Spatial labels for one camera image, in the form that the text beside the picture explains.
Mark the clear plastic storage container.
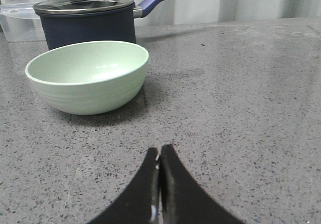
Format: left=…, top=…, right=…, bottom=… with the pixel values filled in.
left=1, top=0, right=45, bottom=42

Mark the dark blue saucepan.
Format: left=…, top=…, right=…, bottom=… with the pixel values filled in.
left=35, top=0, right=165, bottom=50

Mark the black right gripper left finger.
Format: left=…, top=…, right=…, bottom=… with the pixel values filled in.
left=90, top=148, right=159, bottom=223

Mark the glass pot lid blue knob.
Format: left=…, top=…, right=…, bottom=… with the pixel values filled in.
left=33, top=0, right=134, bottom=15

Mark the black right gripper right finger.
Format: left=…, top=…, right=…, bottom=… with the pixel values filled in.
left=160, top=145, right=243, bottom=223

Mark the light green bowl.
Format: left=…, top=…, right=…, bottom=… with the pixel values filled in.
left=25, top=41, right=149, bottom=115

